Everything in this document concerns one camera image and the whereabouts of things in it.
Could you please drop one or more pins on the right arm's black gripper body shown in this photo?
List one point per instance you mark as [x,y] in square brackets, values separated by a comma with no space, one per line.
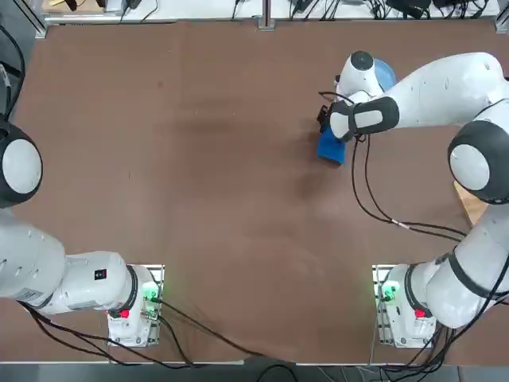
[323,117]

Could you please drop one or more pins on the blue cloth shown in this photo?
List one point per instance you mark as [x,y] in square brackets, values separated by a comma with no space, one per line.
[330,149]

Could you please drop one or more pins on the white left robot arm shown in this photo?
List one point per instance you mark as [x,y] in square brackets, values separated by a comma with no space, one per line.
[91,286]

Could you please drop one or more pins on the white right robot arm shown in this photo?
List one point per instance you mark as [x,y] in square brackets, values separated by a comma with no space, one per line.
[437,91]

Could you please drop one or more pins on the light blue plastic plate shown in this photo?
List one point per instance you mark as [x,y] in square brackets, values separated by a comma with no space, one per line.
[387,73]

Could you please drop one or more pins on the black power supply box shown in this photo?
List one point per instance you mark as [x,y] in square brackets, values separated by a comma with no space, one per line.
[409,8]

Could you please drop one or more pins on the wooden cup rack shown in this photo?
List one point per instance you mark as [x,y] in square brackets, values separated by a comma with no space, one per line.
[471,205]

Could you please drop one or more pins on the aluminium frame post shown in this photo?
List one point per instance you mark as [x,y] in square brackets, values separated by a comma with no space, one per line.
[266,16]

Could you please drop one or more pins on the aluminium corner bracket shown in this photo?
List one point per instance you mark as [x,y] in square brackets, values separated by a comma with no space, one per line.
[40,26]
[502,26]

